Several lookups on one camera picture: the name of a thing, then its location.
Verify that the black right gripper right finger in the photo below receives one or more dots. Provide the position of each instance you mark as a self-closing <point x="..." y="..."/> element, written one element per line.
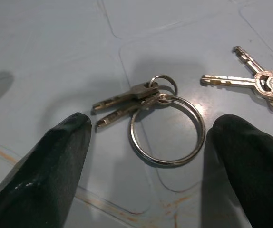
<point x="257" y="175"/>

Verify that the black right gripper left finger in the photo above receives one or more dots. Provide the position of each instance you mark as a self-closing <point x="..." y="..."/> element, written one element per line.
<point x="43" y="180"/>

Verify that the dull silver key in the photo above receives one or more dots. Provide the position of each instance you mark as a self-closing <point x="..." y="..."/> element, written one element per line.
<point x="139" y="92"/>
<point x="117" y="115"/>

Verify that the shiny silver key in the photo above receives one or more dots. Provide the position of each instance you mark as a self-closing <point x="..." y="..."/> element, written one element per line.
<point x="248" y="58"/>
<point x="229" y="80"/>

